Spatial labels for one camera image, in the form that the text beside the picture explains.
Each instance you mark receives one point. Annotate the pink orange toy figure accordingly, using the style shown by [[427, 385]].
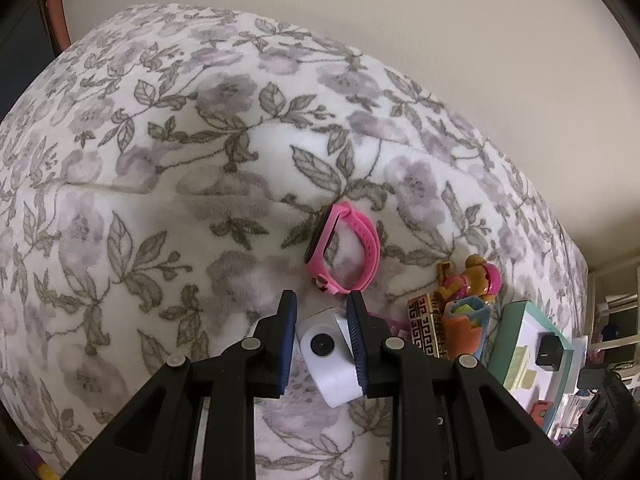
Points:
[[480, 280]]

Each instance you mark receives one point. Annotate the pink wrist watch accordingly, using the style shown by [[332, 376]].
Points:
[[327, 235]]

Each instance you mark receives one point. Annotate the purple yellow item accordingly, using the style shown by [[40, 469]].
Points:
[[40, 465]]

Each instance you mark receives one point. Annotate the dark cabinet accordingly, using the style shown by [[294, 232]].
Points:
[[20, 60]]

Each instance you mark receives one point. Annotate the white device with black lens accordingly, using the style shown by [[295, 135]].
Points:
[[335, 382]]

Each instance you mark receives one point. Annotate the black rectangular item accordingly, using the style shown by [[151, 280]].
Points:
[[592, 377]]

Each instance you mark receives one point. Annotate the cream square block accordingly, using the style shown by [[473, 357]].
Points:
[[520, 367]]

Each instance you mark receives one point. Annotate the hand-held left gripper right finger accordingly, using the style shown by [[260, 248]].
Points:
[[357, 340]]

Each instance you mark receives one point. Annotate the teal cardboard box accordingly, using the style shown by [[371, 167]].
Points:
[[510, 330]]

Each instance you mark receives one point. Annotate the cream shelf unit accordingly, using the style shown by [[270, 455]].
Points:
[[615, 302]]

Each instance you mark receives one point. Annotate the gold patterned small box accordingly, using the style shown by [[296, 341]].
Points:
[[425, 325]]

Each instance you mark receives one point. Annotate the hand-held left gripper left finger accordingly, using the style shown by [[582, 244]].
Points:
[[287, 340]]

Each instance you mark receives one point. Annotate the orange blue plastic toy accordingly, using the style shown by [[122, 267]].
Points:
[[462, 337]]

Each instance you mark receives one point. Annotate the black cube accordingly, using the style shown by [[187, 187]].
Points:
[[549, 352]]

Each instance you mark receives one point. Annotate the salmon pink board edge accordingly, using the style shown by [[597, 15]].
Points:
[[55, 17]]

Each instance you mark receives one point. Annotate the floral printed blanket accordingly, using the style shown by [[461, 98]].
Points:
[[150, 160]]

